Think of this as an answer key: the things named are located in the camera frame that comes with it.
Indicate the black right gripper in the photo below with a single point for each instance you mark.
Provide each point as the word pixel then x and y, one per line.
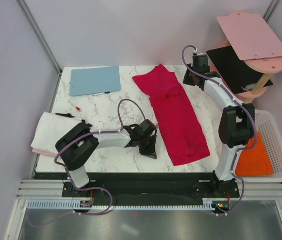
pixel 186 80

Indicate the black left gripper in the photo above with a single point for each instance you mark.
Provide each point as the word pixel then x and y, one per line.
pixel 150 151

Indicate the magenta t shirt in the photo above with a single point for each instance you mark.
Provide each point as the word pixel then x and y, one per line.
pixel 179 127

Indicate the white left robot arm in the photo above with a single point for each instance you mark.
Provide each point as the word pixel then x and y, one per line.
pixel 78 144

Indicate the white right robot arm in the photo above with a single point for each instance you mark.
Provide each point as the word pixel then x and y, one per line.
pixel 237 124

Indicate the black board on shelf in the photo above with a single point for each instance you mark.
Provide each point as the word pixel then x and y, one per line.
pixel 236 74

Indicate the blue white pen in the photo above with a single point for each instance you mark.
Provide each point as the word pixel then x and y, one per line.
pixel 101 93

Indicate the pink tiered shelf stand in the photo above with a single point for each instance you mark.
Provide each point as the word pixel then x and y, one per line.
pixel 255 43

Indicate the red white small marker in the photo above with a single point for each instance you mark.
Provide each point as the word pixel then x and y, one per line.
pixel 75 106

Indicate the pink folded t shirt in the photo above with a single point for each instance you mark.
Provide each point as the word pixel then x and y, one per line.
pixel 44 153

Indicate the light blue mat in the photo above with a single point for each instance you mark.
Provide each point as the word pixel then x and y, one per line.
pixel 95 80

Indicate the white folded t shirt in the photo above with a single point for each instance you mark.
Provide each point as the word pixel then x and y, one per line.
pixel 50 129

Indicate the orange t shirt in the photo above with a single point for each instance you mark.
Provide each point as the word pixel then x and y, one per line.
pixel 254 162

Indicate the white plastic basket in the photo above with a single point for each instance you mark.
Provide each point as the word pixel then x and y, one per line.
pixel 272 141

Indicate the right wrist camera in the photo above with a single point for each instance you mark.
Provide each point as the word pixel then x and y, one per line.
pixel 200 63

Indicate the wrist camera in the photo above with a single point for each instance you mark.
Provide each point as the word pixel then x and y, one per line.
pixel 147 128
pixel 200 63

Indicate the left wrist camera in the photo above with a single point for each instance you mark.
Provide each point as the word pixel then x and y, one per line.
pixel 147 128

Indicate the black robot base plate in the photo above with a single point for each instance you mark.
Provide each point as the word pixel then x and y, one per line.
pixel 154 188

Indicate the aluminium frame rails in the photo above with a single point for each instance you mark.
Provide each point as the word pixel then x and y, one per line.
pixel 40 189

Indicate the white slotted cable duct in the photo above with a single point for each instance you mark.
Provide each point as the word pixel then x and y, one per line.
pixel 70 204

